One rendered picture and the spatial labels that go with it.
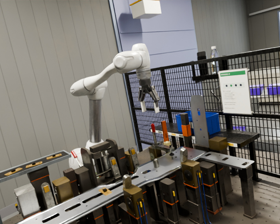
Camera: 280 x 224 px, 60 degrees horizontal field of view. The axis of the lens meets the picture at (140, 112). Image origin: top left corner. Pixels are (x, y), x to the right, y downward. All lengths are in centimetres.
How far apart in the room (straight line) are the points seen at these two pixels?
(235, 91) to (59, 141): 284
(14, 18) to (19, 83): 86
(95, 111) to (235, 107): 105
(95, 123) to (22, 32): 219
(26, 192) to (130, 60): 82
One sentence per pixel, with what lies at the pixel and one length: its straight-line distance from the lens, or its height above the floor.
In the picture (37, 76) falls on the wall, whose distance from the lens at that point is 379.
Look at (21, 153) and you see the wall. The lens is 374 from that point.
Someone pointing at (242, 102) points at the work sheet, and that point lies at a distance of 174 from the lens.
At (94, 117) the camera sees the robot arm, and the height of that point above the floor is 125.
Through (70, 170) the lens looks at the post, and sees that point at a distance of 140.
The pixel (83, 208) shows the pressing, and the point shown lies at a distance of 121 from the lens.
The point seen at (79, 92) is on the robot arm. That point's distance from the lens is 181.
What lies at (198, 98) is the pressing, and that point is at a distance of 159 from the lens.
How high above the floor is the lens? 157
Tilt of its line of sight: 10 degrees down
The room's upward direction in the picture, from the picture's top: 10 degrees counter-clockwise
